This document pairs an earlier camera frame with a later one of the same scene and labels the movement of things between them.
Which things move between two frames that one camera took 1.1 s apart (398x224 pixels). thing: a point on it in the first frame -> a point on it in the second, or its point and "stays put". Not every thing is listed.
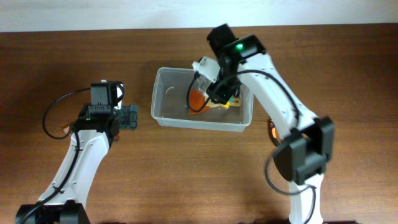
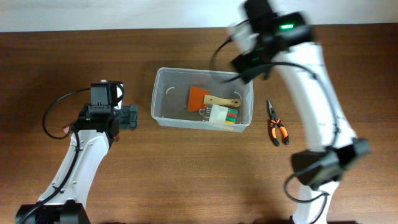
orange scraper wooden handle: x=199 y=104 stays put
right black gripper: x=221 y=96 -> x=244 y=70
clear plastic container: x=170 y=107 stays put
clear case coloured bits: x=231 y=100 -> x=219 y=114
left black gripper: x=130 y=116 stays put
